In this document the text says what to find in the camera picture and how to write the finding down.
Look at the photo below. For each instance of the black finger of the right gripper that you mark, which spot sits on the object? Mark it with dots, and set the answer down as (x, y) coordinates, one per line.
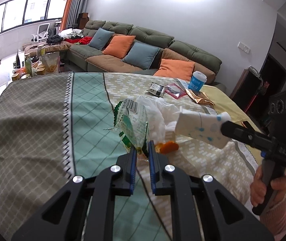
(249, 137)

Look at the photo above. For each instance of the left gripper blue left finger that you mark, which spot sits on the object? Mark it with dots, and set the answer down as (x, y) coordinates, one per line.
(130, 171)

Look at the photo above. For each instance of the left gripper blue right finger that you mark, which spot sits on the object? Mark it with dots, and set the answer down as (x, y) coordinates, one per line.
(155, 170)

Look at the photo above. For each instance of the orange peel piece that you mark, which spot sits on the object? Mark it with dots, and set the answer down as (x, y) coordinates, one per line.
(166, 148)

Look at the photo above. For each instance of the green clear plastic wrapper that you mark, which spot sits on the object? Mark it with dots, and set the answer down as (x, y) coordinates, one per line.
(131, 124)

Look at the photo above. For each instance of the white tissue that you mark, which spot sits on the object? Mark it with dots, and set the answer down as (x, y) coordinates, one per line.
(162, 117)

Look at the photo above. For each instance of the pink sleeved right forearm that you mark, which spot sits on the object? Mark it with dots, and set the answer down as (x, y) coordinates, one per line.
(275, 219)

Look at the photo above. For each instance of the person right hand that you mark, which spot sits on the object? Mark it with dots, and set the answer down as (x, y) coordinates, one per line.
(258, 189)

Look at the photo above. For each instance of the black snack packet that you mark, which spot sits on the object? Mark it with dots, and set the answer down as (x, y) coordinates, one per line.
(156, 89)

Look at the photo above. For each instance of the pink clear zip bag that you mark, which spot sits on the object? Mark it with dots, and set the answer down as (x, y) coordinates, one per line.
(175, 91)

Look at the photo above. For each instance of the small gold foil wrapper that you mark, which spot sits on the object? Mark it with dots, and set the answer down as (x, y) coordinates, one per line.
(199, 97)

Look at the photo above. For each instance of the blue white paper cup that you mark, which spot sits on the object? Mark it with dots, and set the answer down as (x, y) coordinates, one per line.
(198, 79)

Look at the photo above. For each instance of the orange cushion near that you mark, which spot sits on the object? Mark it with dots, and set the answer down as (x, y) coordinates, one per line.
(172, 68)

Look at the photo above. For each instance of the orange cushion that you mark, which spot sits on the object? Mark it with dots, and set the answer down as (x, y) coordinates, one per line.
(172, 68)
(119, 46)

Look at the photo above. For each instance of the teal cushion near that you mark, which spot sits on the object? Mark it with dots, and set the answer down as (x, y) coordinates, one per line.
(141, 55)

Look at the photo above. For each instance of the teal cushion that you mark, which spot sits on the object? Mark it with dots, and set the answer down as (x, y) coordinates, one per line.
(100, 39)
(141, 55)

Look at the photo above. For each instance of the patterned green bed cover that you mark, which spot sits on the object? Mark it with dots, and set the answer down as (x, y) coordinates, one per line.
(53, 127)

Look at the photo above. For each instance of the orange cushion far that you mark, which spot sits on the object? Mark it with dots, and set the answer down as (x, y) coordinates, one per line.
(119, 46)

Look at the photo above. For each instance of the green brown sectional sofa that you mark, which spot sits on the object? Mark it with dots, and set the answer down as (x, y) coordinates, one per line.
(81, 57)

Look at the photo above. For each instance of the teal cushion far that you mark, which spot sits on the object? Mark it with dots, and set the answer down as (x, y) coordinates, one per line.
(100, 39)

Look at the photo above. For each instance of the cluttered glass coffee table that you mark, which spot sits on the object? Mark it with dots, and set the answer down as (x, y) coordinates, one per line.
(43, 64)

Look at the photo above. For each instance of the orange curtain right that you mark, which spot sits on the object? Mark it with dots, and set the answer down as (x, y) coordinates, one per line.
(65, 15)

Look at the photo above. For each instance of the white office chair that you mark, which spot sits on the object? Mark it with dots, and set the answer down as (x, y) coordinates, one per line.
(42, 33)

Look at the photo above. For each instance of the white wall switch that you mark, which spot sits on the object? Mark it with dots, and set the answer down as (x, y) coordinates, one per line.
(244, 48)

